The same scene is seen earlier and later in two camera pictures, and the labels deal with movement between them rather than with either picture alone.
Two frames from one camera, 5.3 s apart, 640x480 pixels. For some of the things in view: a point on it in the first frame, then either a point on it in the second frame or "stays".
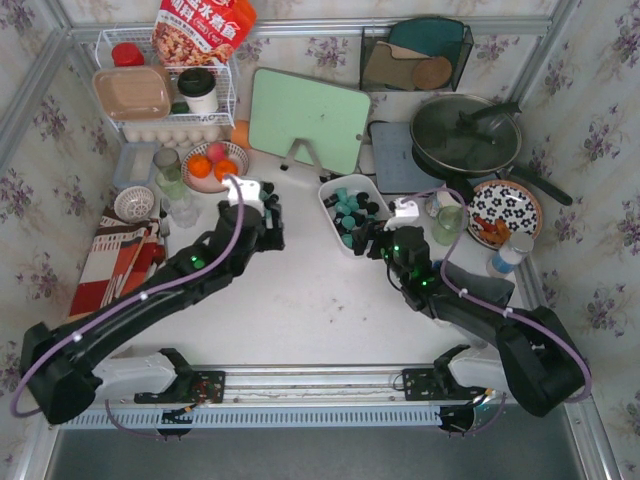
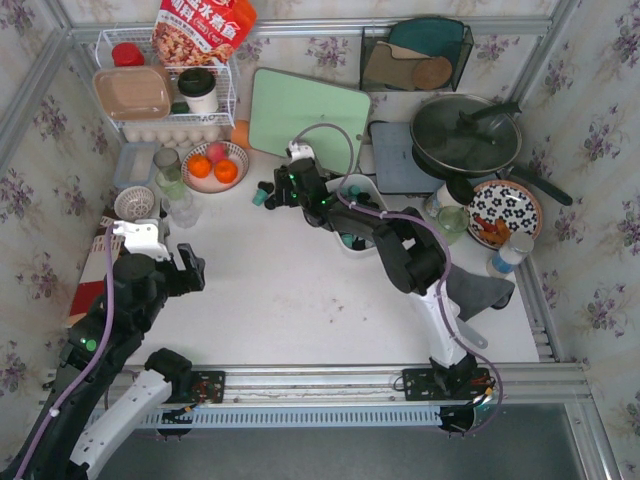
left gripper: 272,220 -> 179,275
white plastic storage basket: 360,183 stays
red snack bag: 200,32 stays
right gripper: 378,242 -> 280,187
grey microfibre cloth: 491,289 stays
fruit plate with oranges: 205,165 stays
